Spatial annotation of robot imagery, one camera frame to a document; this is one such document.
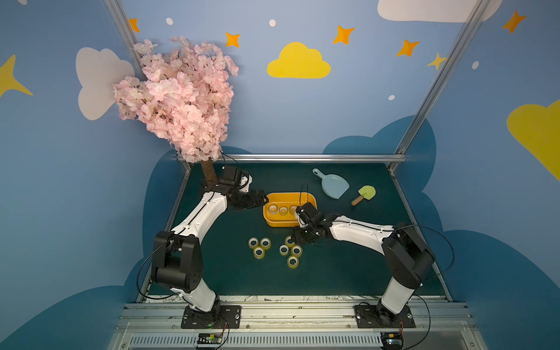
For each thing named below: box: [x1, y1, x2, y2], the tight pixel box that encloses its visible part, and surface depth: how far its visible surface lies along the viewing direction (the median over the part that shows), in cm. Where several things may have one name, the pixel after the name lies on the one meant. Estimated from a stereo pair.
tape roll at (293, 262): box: [286, 255, 300, 270], surface depth 88 cm
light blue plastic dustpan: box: [312, 167, 350, 200], surface depth 116 cm
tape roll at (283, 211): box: [278, 205, 289, 217], surface depth 103 cm
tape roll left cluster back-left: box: [247, 236, 259, 249], surface depth 93 cm
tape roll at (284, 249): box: [279, 244, 290, 256], surface depth 92 cm
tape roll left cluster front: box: [253, 247, 266, 260], surface depth 90 cm
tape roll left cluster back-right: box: [259, 236, 272, 251], surface depth 93 cm
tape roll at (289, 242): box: [284, 235, 297, 248], surface depth 93 cm
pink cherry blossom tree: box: [113, 36, 240, 186], surface depth 70 cm
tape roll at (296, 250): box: [290, 245, 303, 257], surface depth 92 cm
